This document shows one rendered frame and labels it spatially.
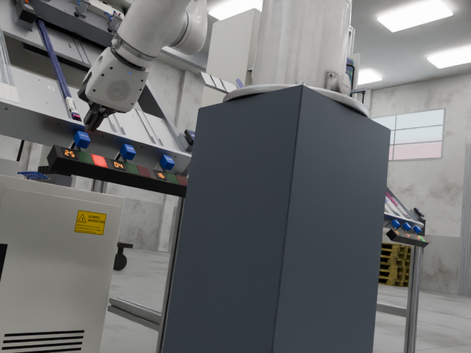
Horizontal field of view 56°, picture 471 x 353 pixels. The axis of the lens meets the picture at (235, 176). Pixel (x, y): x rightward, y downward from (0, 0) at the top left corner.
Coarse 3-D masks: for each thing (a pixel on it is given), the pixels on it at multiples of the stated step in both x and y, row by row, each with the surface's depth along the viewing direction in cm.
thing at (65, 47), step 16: (0, 0) 123; (0, 16) 115; (16, 32) 114; (32, 32) 119; (48, 32) 126; (64, 32) 133; (32, 48) 122; (64, 48) 124; (80, 48) 131; (96, 48) 139; (64, 64) 127; (80, 64) 133
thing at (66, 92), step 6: (42, 24) 125; (42, 30) 122; (42, 36) 121; (48, 36) 121; (48, 42) 118; (48, 48) 115; (48, 54) 115; (54, 54) 114; (54, 60) 111; (54, 66) 110; (60, 72) 108; (60, 78) 106; (60, 84) 105; (66, 84) 105; (66, 90) 103; (66, 96) 101; (72, 114) 97; (78, 120) 97
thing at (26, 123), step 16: (0, 112) 83; (16, 112) 85; (32, 112) 86; (48, 112) 89; (0, 128) 85; (16, 128) 87; (32, 128) 88; (48, 128) 90; (64, 128) 92; (80, 128) 93; (48, 144) 93; (64, 144) 94; (96, 144) 98; (112, 144) 100; (128, 144) 102; (144, 144) 104; (128, 160) 105; (144, 160) 107; (176, 160) 112
